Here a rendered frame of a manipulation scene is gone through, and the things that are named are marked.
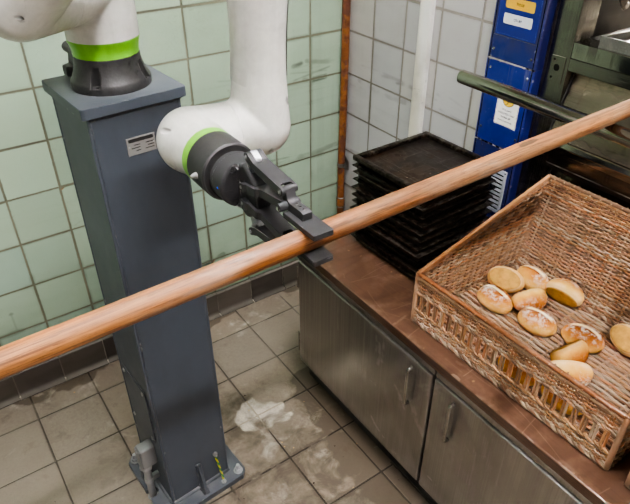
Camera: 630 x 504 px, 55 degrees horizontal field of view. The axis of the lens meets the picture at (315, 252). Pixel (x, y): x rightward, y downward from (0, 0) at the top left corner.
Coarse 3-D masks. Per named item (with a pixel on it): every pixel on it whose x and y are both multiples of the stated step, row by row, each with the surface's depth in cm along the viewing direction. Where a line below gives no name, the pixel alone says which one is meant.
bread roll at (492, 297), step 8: (480, 288) 157; (488, 288) 154; (496, 288) 154; (480, 296) 155; (488, 296) 153; (496, 296) 152; (504, 296) 152; (488, 304) 153; (496, 304) 152; (504, 304) 151; (496, 312) 153; (504, 312) 152
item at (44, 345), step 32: (576, 128) 99; (480, 160) 89; (512, 160) 92; (416, 192) 83; (448, 192) 86; (352, 224) 77; (256, 256) 71; (288, 256) 73; (160, 288) 66; (192, 288) 67; (96, 320) 62; (128, 320) 64; (0, 352) 58; (32, 352) 59; (64, 352) 61
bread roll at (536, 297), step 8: (536, 288) 153; (512, 296) 153; (520, 296) 151; (528, 296) 151; (536, 296) 151; (544, 296) 152; (512, 304) 153; (520, 304) 151; (528, 304) 151; (536, 304) 151; (544, 304) 153
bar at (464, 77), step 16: (464, 80) 129; (480, 80) 126; (496, 96) 124; (512, 96) 121; (528, 96) 118; (544, 112) 116; (560, 112) 113; (576, 112) 111; (608, 128) 106; (624, 128) 105; (624, 144) 105
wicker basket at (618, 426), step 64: (576, 192) 155; (448, 256) 148; (512, 256) 168; (576, 256) 157; (448, 320) 141; (512, 320) 152; (576, 320) 152; (512, 384) 134; (576, 384) 116; (576, 448) 121
